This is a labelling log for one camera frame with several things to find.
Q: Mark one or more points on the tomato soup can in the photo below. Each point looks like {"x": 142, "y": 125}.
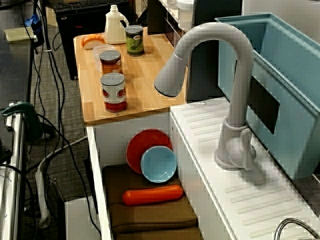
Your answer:
{"x": 113, "y": 95}

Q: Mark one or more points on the teal plastic bin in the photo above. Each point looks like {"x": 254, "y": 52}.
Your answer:
{"x": 287, "y": 62}

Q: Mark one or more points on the grey toy faucet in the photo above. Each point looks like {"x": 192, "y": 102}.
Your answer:
{"x": 237, "y": 100}

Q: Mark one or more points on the white power strip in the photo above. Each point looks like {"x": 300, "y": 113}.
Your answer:
{"x": 41, "y": 195}

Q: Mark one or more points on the green peas can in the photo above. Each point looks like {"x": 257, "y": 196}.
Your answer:
{"x": 135, "y": 42}

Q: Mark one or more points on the black keyboard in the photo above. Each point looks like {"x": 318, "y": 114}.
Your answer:
{"x": 87, "y": 4}

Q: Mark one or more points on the light blue bowl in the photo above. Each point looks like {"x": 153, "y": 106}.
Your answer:
{"x": 158, "y": 163}

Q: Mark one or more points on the wooden countertop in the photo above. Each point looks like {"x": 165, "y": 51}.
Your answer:
{"x": 145, "y": 82}

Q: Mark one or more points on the white plastic jug bottle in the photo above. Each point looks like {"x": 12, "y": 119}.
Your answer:
{"x": 113, "y": 27}

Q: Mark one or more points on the yellow sticky notepad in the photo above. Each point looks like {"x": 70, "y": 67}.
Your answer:
{"x": 18, "y": 33}

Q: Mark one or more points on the orange toy sausage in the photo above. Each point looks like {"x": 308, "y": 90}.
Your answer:
{"x": 152, "y": 195}

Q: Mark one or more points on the clear plastic jar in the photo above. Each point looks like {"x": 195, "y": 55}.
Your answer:
{"x": 96, "y": 53}

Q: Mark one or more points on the brown beans can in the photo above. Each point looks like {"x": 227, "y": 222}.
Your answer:
{"x": 111, "y": 62}

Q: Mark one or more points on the blue tape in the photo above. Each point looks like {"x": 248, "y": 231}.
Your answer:
{"x": 33, "y": 20}

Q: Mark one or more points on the green clamp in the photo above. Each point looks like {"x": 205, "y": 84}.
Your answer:
{"x": 30, "y": 112}

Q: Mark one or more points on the brown folded cloth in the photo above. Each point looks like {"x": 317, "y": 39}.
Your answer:
{"x": 150, "y": 217}

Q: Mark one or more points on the white toy sink unit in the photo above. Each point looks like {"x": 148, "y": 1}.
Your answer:
{"x": 225, "y": 200}

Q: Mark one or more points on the white box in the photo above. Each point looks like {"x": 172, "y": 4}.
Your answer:
{"x": 80, "y": 220}

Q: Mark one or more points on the black cabinet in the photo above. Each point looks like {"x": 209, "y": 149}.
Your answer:
{"x": 80, "y": 25}

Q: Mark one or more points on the metal frame rail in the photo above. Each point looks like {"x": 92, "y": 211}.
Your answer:
{"x": 13, "y": 175}

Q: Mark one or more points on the red plate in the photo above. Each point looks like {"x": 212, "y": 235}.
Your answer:
{"x": 142, "y": 142}

